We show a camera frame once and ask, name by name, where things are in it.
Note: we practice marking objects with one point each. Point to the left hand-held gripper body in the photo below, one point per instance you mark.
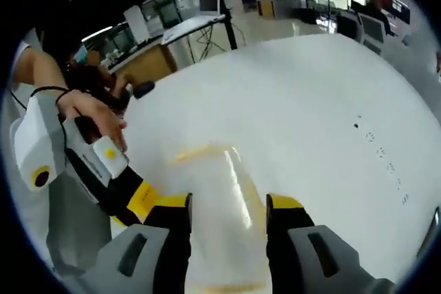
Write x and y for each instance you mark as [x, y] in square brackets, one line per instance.
[34, 135]

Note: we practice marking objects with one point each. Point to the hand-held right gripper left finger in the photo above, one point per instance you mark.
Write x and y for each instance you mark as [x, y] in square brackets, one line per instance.
[138, 259]

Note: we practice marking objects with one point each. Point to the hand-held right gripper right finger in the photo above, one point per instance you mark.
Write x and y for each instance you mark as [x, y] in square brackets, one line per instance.
[330, 263]

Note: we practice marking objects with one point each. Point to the clear container with yellow buckle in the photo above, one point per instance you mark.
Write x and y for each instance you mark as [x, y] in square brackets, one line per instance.
[220, 232]

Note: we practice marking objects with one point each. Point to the person's left hand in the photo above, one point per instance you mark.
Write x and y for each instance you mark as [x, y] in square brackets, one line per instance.
[89, 108]

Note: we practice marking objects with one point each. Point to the person's white shirt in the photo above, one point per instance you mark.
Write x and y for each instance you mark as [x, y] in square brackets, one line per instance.
[58, 225]

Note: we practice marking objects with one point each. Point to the black computer mouse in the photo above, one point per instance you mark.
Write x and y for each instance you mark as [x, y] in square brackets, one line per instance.
[144, 89]

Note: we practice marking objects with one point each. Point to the wooden cabinet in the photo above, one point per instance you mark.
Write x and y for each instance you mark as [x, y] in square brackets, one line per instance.
[148, 61]

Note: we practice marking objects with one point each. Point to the white board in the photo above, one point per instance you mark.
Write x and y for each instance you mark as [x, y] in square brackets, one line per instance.
[136, 20]

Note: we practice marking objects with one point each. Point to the white laptop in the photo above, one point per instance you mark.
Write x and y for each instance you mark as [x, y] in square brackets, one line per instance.
[186, 29]

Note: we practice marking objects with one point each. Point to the black laptop stand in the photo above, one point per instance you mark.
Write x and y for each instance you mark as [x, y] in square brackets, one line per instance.
[231, 32]

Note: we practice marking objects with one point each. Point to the small yellow cabinet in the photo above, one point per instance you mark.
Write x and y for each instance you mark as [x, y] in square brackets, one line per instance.
[266, 8]

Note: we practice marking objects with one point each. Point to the white office chair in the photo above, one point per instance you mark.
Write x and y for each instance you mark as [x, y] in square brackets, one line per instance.
[372, 30]

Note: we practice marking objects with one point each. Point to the monitor with red screen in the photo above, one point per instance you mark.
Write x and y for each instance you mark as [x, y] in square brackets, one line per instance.
[399, 5]

